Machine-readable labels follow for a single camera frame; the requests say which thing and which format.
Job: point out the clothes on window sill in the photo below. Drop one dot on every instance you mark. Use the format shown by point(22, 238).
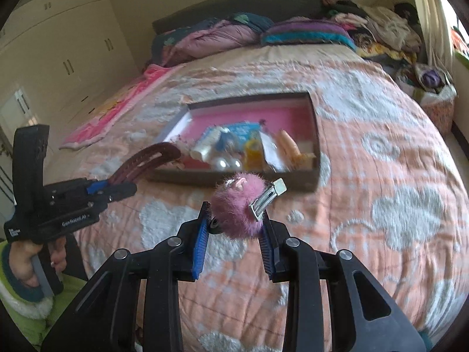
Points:
point(460, 46)

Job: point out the yellow hoop earrings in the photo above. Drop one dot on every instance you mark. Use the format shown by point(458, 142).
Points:
point(253, 155)

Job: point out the person's left hand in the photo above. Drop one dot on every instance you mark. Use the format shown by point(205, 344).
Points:
point(22, 253)

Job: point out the dark headboard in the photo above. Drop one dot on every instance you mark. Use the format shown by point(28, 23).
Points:
point(276, 10)

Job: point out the red bead earrings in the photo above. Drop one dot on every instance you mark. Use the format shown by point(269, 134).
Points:
point(192, 164)

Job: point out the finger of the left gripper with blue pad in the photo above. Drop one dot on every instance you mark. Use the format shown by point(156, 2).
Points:
point(89, 187)

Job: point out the pink dotted scrunchie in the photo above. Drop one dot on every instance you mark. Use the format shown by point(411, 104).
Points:
point(185, 147)

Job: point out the pink cartoon blanket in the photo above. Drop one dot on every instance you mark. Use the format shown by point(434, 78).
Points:
point(105, 116)

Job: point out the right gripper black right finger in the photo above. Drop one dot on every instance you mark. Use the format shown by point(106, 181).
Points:
point(363, 316)

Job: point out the purple teal striped pillow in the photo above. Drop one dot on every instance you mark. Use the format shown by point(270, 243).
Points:
point(297, 31)

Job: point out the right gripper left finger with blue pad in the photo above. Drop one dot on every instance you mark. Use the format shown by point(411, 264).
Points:
point(102, 316)

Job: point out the cream curtain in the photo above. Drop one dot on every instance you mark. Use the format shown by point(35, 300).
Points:
point(436, 34)

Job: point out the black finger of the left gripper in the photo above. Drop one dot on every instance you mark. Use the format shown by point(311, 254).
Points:
point(108, 194)

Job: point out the green jacket sleeve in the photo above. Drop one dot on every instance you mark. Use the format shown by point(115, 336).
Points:
point(33, 313)

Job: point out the pile of clothes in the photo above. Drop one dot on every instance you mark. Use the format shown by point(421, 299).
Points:
point(376, 31)

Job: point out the cream wardrobe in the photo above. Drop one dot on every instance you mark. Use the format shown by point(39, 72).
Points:
point(59, 60)

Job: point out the laundry basket with clothes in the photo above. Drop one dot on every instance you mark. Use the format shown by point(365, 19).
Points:
point(433, 90)

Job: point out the pink folded duvet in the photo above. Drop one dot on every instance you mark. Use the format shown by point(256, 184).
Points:
point(208, 37)

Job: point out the pink fluffy pompom hair clip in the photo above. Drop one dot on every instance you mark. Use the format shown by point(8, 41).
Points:
point(239, 202)

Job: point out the white hair claw clip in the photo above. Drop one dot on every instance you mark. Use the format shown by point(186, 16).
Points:
point(205, 145)

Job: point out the brown banana hair clip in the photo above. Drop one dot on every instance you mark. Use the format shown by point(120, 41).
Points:
point(146, 160)

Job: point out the dark cardboard tray box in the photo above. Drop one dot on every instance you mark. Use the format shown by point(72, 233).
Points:
point(303, 157)

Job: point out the blue silver hair comb clip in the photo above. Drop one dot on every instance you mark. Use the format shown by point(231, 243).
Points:
point(228, 142)

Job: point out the peach quilted bedspread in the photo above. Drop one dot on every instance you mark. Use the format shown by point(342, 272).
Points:
point(389, 191)

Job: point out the clear bag with earrings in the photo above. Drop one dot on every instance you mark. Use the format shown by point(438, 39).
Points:
point(273, 155)

